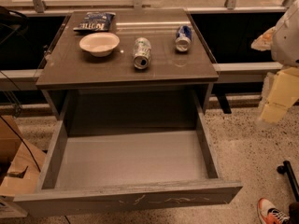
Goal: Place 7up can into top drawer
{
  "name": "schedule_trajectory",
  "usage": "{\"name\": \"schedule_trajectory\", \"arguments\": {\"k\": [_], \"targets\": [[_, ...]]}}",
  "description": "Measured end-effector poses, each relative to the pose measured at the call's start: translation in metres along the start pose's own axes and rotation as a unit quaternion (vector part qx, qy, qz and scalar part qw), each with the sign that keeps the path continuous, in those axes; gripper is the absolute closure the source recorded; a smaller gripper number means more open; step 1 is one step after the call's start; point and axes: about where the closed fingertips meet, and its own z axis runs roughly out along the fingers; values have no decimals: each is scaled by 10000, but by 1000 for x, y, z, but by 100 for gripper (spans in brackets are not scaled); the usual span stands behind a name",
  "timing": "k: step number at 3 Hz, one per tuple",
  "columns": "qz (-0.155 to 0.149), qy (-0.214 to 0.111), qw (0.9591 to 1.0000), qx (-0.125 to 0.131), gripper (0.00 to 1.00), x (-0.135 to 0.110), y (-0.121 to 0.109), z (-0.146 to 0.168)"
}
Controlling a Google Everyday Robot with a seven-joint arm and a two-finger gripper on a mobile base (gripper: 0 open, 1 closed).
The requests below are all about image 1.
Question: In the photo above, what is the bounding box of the black chair leg caster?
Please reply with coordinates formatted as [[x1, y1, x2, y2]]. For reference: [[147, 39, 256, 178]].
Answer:
[[277, 161, 299, 202]]

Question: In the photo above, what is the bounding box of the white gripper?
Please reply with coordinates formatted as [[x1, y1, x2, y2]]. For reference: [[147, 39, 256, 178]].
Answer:
[[251, 27, 299, 124]]

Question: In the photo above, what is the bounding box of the cardboard box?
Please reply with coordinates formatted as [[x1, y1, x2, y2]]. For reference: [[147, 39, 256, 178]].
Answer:
[[0, 116, 46, 218]]

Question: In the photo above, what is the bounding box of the orange white sneaker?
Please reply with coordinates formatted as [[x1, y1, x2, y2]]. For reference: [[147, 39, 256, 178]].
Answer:
[[257, 198, 290, 224]]

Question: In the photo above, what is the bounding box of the blue pepsi can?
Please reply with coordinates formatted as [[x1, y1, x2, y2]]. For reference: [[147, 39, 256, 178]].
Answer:
[[175, 25, 192, 52]]

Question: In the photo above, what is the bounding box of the open grey top drawer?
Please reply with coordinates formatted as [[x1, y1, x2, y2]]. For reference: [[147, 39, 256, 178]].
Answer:
[[15, 90, 242, 217]]

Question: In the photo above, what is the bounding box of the black cable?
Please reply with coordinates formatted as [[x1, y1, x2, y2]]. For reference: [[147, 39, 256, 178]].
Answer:
[[0, 68, 42, 173]]

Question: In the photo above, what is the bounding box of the grey cabinet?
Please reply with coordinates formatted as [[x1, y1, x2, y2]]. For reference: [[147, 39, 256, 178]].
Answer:
[[36, 8, 220, 121]]

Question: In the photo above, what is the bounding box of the blue kettle chip bag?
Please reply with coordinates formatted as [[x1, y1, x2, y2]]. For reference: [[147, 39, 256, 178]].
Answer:
[[73, 12, 115, 32]]

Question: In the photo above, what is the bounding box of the white bowl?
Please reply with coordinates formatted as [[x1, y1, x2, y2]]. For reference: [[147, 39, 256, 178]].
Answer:
[[79, 33, 120, 57]]

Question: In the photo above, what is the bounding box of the black equipment at left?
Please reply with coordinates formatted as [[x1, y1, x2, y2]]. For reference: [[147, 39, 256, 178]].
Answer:
[[0, 7, 28, 44]]

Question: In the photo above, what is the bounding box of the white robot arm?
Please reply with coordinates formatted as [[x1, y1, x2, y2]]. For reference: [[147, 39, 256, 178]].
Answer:
[[251, 0, 299, 126]]

